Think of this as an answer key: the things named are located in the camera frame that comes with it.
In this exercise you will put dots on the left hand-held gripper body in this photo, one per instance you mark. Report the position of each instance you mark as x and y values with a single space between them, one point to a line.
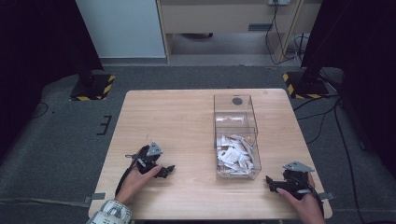
148 157

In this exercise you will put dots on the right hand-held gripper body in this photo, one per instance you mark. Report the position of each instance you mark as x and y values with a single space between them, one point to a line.
294 179

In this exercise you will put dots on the person's left hand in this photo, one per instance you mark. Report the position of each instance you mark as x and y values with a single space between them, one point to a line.
135 183

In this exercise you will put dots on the person's right hand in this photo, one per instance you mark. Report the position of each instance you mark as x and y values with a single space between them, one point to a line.
306 207

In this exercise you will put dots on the grey tape strip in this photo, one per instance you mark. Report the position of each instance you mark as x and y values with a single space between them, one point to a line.
95 197
327 196

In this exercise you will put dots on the pile of white packets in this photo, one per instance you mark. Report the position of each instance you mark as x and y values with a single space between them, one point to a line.
235 155

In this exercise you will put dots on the clear plastic box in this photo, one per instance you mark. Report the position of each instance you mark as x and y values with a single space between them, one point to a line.
234 119

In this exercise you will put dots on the dark round table grommet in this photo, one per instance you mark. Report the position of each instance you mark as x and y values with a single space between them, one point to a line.
237 100

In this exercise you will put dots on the black stand base striped edge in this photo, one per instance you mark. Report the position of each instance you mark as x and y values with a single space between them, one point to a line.
306 85
93 88

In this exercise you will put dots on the white panel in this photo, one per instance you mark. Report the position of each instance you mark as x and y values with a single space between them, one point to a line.
120 28

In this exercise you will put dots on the black curtain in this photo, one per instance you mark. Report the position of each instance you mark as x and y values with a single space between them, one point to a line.
364 62
37 56

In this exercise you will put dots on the light wooden desk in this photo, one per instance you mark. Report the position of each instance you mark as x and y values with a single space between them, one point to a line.
218 17

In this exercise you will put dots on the white power strip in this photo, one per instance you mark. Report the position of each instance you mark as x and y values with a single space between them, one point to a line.
279 2

